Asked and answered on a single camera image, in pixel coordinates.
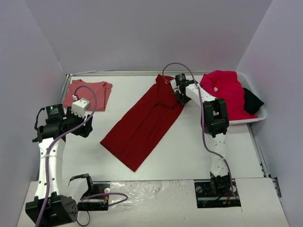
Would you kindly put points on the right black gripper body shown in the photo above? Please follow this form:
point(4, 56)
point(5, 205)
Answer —
point(181, 96)

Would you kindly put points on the dark red t-shirt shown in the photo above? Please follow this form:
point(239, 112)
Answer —
point(139, 131)

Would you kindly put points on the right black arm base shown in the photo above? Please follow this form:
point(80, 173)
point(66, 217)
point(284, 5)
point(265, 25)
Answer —
point(216, 193)

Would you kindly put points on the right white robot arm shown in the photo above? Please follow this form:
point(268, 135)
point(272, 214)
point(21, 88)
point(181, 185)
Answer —
point(214, 124)

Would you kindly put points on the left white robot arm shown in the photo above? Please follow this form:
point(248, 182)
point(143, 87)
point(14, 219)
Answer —
point(54, 203)

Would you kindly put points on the folded salmon pink t-shirt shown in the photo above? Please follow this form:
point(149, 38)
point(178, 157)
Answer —
point(101, 89)

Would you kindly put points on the bright pink t-shirt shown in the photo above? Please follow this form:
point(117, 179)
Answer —
point(225, 84)

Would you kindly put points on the black garment in basket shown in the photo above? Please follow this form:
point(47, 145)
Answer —
point(252, 103)

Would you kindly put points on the white plastic laundry basket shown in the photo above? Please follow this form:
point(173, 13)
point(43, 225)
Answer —
point(261, 113)

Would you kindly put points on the white foreground cover board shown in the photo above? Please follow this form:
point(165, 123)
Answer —
point(173, 204)

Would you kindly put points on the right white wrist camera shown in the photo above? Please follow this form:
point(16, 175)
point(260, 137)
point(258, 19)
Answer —
point(170, 82)

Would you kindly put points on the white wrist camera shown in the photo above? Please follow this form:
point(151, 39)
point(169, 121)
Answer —
point(79, 106)
point(170, 82)

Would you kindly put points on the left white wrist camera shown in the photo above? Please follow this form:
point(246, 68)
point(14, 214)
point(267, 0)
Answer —
point(79, 106)

